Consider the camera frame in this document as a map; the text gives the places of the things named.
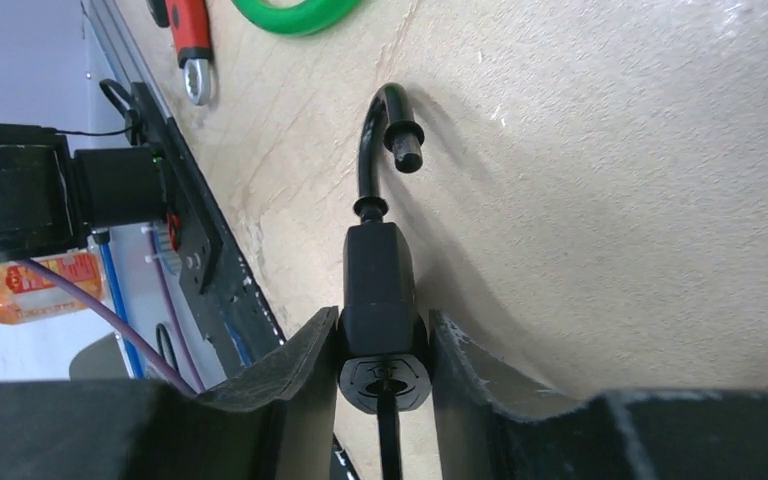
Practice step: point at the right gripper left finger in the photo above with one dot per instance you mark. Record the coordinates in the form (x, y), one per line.
(106, 429)

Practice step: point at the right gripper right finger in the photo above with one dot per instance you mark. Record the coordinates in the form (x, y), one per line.
(493, 422)

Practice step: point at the black-headed key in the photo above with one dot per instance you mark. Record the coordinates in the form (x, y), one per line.
(389, 434)

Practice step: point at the black padlock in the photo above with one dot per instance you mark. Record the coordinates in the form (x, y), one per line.
(385, 340)

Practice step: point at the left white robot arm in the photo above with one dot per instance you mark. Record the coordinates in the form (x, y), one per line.
(53, 198)

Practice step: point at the orange printed plastic bag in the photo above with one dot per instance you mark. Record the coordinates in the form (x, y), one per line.
(26, 296)

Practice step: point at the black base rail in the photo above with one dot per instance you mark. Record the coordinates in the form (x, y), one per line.
(212, 252)

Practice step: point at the green cable lock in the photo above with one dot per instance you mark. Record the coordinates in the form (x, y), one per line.
(302, 19)

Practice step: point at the red handled adjustable wrench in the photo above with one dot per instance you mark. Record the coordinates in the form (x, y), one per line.
(188, 23)

